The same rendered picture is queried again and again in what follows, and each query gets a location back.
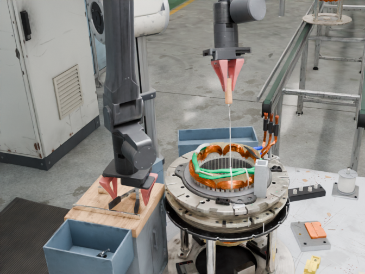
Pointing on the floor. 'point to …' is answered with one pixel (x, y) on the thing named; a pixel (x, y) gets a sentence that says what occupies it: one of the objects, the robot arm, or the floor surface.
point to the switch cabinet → (44, 81)
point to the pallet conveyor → (298, 48)
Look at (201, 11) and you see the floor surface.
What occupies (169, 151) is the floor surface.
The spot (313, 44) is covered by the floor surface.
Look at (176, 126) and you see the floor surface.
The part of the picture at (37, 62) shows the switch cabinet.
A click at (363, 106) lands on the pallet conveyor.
